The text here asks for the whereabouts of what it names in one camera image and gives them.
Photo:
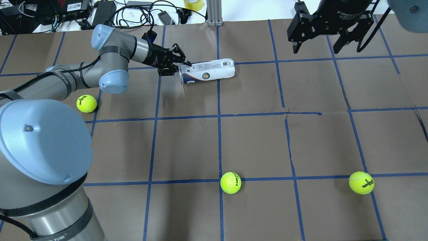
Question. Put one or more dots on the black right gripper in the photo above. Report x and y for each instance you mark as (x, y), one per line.
(337, 11)

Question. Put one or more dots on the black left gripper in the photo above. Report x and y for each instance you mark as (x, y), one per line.
(156, 57)

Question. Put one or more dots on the clear tennis ball can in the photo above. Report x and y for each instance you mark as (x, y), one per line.
(207, 71)

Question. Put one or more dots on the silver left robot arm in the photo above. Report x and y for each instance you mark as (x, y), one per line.
(46, 146)

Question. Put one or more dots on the Head yellow tennis ball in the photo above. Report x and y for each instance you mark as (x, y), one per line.
(230, 183)

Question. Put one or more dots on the Wilson yellow tennis ball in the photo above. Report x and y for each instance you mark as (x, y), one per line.
(361, 182)

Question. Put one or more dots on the yellow tape roll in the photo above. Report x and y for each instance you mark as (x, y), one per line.
(195, 5)

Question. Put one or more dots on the black power adapter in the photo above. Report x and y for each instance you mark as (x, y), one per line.
(104, 10)

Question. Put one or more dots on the aluminium frame post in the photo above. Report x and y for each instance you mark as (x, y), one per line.
(214, 13)

